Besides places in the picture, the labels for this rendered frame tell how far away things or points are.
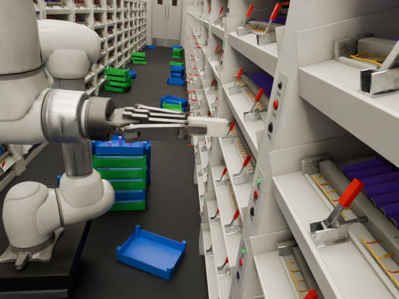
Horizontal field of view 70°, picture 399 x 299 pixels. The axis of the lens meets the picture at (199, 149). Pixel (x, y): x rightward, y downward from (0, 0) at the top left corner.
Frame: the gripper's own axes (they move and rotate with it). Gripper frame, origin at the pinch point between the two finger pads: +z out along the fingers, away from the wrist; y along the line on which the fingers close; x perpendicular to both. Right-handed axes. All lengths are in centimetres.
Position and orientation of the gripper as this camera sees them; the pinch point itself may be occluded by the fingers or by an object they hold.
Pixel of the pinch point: (206, 126)
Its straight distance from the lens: 50.6
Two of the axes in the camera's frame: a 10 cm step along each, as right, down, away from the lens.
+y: 0.5, 4.5, -8.9
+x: 1.0, -8.9, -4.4
